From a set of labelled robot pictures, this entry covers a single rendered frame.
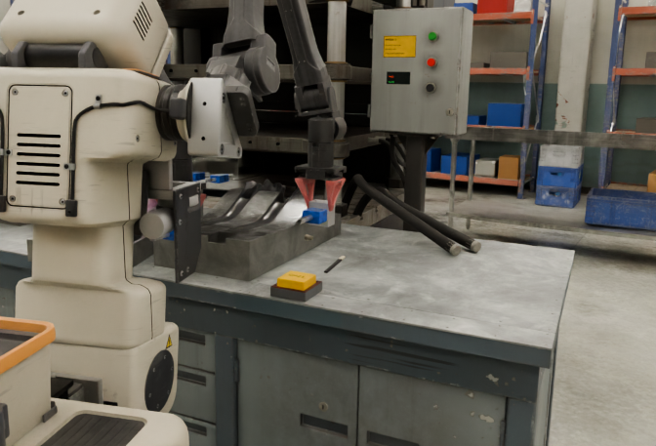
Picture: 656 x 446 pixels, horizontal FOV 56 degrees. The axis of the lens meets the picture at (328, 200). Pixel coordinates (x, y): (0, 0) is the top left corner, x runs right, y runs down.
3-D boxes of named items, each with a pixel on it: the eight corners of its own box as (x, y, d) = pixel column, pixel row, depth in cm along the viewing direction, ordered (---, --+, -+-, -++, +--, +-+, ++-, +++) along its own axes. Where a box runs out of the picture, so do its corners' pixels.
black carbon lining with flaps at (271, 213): (240, 241, 140) (240, 200, 138) (183, 233, 146) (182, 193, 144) (308, 214, 171) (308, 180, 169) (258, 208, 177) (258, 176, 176)
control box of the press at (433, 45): (436, 445, 213) (461, 4, 187) (354, 424, 226) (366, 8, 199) (451, 415, 233) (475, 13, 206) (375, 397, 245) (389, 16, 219)
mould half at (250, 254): (249, 281, 133) (249, 221, 131) (153, 265, 144) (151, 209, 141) (341, 233, 178) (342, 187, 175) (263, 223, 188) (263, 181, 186)
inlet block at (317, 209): (308, 235, 129) (309, 210, 129) (288, 232, 131) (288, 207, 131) (334, 224, 141) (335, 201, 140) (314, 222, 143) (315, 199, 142)
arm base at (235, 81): (170, 90, 92) (246, 92, 89) (187, 59, 97) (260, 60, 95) (185, 134, 98) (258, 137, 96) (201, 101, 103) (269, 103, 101)
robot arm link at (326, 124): (304, 114, 134) (329, 115, 132) (315, 113, 140) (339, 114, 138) (304, 146, 135) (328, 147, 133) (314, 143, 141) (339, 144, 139)
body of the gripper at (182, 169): (171, 186, 144) (170, 155, 143) (207, 190, 140) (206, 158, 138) (152, 190, 138) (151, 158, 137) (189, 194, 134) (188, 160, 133)
